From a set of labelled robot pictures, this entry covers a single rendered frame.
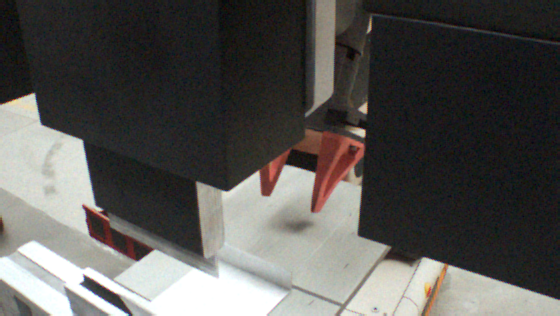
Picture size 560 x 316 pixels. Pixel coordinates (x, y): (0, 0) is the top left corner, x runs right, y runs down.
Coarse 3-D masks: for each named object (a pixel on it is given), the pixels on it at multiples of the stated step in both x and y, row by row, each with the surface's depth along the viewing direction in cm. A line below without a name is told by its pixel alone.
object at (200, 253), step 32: (96, 160) 31; (128, 160) 29; (96, 192) 33; (128, 192) 31; (160, 192) 29; (192, 192) 27; (128, 224) 34; (160, 224) 30; (192, 224) 28; (192, 256) 31
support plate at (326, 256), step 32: (256, 192) 56; (288, 192) 56; (352, 192) 56; (224, 224) 50; (256, 224) 50; (288, 224) 50; (320, 224) 50; (352, 224) 50; (160, 256) 45; (288, 256) 46; (320, 256) 45; (352, 256) 45; (384, 256) 47; (128, 288) 41; (160, 288) 41; (320, 288) 42; (352, 288) 42
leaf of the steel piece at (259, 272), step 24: (240, 264) 43; (264, 264) 42; (168, 288) 41; (192, 288) 41; (216, 288) 41; (240, 288) 41; (264, 288) 41; (288, 288) 41; (168, 312) 38; (192, 312) 39; (216, 312) 39; (240, 312) 39; (264, 312) 39
